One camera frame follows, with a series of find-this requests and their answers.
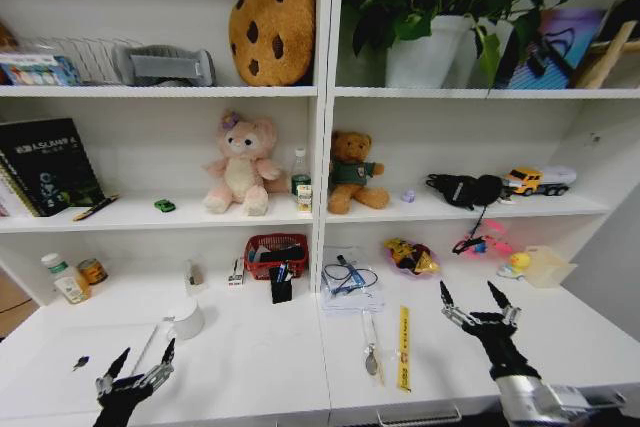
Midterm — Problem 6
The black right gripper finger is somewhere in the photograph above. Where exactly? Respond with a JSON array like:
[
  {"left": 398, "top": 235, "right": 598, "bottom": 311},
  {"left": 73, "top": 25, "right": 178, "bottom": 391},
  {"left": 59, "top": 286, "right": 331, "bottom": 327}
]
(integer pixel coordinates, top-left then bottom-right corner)
[
  {"left": 438, "top": 280, "right": 476, "bottom": 333},
  {"left": 487, "top": 280, "right": 522, "bottom": 330}
]

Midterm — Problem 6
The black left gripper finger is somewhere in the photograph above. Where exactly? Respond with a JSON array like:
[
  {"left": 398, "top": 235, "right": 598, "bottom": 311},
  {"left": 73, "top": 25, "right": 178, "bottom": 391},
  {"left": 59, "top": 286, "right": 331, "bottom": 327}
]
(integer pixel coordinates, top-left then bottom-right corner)
[
  {"left": 94, "top": 346, "right": 132, "bottom": 396},
  {"left": 140, "top": 337, "right": 177, "bottom": 392}
]

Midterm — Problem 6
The white notepad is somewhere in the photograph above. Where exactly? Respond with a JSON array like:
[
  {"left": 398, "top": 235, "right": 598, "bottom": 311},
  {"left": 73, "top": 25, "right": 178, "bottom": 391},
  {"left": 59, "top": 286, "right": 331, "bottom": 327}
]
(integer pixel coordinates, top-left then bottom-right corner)
[{"left": 48, "top": 321, "right": 161, "bottom": 379}]

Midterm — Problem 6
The yellow rubber duck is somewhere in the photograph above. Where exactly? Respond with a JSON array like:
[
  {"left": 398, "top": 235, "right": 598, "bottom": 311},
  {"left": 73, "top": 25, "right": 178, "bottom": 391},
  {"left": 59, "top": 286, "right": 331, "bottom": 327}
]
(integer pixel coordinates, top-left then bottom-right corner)
[{"left": 496, "top": 251, "right": 532, "bottom": 282}]

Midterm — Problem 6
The white mug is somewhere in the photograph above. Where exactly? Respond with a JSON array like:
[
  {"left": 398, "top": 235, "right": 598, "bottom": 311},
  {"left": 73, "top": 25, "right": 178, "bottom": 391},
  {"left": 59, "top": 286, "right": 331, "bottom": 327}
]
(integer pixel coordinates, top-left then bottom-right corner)
[{"left": 163, "top": 296, "right": 207, "bottom": 341}]

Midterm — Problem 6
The translucent plastic box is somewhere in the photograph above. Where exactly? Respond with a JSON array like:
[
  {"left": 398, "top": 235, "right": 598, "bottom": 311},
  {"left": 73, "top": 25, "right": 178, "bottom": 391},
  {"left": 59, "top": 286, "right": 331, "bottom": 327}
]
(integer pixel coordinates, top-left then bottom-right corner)
[{"left": 523, "top": 244, "right": 579, "bottom": 290}]

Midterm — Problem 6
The yellow ruler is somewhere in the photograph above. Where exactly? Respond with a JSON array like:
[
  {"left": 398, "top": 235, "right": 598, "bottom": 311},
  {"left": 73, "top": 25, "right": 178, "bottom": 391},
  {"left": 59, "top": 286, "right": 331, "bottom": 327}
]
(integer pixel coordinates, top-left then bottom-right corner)
[{"left": 396, "top": 304, "right": 413, "bottom": 393}]

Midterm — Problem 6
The pink plastic toy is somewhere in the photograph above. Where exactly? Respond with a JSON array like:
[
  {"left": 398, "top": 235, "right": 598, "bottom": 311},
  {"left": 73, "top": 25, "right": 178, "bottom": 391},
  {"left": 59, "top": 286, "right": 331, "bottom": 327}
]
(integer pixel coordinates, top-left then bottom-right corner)
[{"left": 451, "top": 230, "right": 515, "bottom": 260}]

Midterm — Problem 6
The yellow snack bag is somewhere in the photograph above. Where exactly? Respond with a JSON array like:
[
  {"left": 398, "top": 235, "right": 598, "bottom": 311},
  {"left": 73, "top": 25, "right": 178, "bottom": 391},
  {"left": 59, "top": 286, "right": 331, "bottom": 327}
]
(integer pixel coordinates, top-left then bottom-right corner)
[{"left": 383, "top": 237, "right": 443, "bottom": 279}]

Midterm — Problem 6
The small clear plastic case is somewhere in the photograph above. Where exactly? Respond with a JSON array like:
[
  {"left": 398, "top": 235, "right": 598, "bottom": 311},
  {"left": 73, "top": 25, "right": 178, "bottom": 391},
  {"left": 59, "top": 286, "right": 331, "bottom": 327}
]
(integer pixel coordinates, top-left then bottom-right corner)
[{"left": 183, "top": 258, "right": 208, "bottom": 294}]

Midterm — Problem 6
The wrapped metal spoon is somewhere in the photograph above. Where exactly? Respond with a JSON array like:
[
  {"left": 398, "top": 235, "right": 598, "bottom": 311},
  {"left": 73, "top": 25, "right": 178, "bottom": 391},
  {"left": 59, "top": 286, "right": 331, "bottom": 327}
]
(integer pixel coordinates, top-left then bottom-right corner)
[{"left": 360, "top": 311, "right": 387, "bottom": 387}]

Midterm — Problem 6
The white paper stack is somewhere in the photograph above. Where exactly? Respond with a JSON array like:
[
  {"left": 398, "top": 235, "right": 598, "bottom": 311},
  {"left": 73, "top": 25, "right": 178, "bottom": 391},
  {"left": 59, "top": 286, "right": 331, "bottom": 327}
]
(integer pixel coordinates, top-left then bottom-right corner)
[{"left": 320, "top": 245, "right": 387, "bottom": 317}]

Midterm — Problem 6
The yellow tin can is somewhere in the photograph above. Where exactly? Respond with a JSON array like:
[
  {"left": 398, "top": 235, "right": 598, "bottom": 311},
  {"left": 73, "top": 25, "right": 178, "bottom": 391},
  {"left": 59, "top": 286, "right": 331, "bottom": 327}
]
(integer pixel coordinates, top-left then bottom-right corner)
[{"left": 76, "top": 257, "right": 109, "bottom": 286}]

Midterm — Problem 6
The white cap medicine bottle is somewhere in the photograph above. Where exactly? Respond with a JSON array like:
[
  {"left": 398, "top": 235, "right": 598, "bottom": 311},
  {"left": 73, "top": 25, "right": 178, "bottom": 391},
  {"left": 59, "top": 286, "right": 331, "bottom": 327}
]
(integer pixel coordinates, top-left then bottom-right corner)
[{"left": 40, "top": 252, "right": 92, "bottom": 305}]

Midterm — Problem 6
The small white carton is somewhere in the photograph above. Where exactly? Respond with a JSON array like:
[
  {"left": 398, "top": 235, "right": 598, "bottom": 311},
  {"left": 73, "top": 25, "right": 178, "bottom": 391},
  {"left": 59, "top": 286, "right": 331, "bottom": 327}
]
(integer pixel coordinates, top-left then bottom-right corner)
[{"left": 226, "top": 257, "right": 247, "bottom": 289}]

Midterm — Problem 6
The yellow toy tanker truck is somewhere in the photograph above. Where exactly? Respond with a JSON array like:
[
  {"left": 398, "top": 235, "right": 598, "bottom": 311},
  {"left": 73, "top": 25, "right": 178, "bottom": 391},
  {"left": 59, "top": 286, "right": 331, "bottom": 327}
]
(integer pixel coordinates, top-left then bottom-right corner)
[{"left": 501, "top": 164, "right": 578, "bottom": 198}]

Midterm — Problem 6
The black pen holder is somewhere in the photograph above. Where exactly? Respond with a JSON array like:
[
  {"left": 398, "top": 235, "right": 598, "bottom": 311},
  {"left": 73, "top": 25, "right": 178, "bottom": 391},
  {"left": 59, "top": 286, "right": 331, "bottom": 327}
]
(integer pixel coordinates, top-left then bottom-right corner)
[{"left": 268, "top": 262, "right": 294, "bottom": 305}]

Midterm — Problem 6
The red mesh basket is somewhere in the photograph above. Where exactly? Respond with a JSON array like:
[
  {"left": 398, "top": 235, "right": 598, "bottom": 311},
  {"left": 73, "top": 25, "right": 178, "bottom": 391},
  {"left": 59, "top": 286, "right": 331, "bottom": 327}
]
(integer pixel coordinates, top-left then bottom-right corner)
[{"left": 243, "top": 232, "right": 310, "bottom": 282}]

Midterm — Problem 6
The black and gold pen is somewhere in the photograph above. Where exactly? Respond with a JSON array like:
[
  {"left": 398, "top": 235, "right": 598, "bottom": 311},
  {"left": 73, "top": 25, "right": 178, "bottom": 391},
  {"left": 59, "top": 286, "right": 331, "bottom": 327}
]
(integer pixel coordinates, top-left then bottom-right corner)
[{"left": 71, "top": 193, "right": 121, "bottom": 223}]

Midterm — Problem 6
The brown teddy bear green shirt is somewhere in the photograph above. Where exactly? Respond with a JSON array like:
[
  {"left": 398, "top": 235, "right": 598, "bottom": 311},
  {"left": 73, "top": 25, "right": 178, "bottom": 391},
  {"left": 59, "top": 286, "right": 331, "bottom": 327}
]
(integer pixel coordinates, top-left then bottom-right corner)
[{"left": 326, "top": 129, "right": 392, "bottom": 216}]

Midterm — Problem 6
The small yellow drink carton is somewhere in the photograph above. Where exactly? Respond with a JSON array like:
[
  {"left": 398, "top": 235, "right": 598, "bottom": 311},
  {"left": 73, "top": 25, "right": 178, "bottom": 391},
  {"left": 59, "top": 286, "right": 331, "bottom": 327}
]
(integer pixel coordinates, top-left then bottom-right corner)
[{"left": 295, "top": 183, "right": 314, "bottom": 215}]

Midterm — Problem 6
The white shelf unit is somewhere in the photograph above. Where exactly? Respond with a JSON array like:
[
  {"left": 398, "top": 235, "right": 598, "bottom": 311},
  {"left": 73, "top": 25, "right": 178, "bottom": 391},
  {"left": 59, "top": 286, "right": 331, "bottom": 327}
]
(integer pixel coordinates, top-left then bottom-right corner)
[{"left": 0, "top": 0, "right": 640, "bottom": 427}]

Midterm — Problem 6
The green label plastic bottle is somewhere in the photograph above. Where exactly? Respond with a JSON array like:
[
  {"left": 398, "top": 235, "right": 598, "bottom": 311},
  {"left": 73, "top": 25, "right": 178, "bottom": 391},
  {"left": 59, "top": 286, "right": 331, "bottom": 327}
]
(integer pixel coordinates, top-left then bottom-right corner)
[{"left": 290, "top": 147, "right": 313, "bottom": 198}]

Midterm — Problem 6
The spiral bound notebook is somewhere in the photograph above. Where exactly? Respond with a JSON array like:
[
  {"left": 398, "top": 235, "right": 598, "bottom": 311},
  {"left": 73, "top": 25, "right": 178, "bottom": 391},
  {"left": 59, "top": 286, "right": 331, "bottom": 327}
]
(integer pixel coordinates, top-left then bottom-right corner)
[{"left": 0, "top": 150, "right": 37, "bottom": 219}]

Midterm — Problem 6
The pink plush fox toy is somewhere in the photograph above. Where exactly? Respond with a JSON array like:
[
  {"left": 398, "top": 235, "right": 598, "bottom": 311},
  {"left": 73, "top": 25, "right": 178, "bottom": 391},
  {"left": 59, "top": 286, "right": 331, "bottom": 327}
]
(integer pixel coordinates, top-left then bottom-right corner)
[{"left": 201, "top": 110, "right": 285, "bottom": 218}]

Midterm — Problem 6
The black hardcover book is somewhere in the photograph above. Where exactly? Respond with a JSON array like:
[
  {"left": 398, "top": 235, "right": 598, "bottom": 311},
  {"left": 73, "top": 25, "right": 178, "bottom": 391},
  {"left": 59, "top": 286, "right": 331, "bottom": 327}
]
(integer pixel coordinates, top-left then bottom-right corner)
[{"left": 0, "top": 117, "right": 107, "bottom": 219}]

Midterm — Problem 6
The white plant pot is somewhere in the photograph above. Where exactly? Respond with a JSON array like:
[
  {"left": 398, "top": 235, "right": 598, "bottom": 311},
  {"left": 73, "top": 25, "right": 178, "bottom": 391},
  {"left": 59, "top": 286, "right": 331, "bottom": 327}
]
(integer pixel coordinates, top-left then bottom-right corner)
[{"left": 384, "top": 14, "right": 475, "bottom": 90}]

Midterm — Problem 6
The colourful striped picture card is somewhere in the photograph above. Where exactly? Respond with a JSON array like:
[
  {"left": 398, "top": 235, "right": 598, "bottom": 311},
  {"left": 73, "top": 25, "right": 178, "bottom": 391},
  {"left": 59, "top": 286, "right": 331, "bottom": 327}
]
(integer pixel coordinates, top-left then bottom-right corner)
[{"left": 503, "top": 7, "right": 610, "bottom": 91}]

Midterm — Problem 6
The colourful printed flat box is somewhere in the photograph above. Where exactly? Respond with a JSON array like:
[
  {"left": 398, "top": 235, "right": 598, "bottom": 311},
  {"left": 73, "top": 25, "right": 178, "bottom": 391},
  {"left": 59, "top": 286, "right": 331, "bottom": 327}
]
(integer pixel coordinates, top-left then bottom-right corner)
[{"left": 0, "top": 52, "right": 82, "bottom": 88}]

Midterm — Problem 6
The brown cookie plush cushion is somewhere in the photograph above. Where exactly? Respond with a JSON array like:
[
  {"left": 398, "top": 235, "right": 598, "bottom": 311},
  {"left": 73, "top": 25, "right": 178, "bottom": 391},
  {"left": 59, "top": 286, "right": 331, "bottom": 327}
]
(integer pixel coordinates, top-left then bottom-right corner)
[{"left": 228, "top": 0, "right": 318, "bottom": 88}]

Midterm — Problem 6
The silver drawer handle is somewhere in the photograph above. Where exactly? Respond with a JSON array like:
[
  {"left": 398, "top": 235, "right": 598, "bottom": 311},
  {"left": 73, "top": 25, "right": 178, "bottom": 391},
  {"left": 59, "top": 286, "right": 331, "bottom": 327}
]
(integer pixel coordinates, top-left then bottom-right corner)
[{"left": 376, "top": 405, "right": 463, "bottom": 427}]

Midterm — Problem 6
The blue coiled cable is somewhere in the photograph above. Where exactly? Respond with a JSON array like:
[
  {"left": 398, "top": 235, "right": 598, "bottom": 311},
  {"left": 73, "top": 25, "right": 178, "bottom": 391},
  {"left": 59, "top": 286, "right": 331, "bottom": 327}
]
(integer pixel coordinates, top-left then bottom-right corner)
[{"left": 321, "top": 254, "right": 380, "bottom": 297}]

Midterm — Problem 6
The black pouch with straps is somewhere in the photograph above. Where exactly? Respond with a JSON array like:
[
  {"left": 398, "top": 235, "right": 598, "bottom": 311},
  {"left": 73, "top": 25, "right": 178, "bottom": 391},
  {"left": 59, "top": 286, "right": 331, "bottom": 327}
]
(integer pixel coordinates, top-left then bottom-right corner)
[{"left": 425, "top": 172, "right": 507, "bottom": 212}]

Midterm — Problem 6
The wooden easel frame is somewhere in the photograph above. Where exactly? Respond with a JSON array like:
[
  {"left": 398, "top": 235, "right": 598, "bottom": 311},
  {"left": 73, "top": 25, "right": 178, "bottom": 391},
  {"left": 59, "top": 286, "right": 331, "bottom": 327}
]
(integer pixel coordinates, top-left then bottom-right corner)
[{"left": 573, "top": 20, "right": 640, "bottom": 90}]

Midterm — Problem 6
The wire file rack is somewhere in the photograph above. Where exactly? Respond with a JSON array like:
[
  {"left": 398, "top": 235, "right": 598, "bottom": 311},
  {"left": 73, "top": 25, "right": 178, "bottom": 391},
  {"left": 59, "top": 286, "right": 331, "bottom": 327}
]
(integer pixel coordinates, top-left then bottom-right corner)
[{"left": 27, "top": 35, "right": 147, "bottom": 86}]

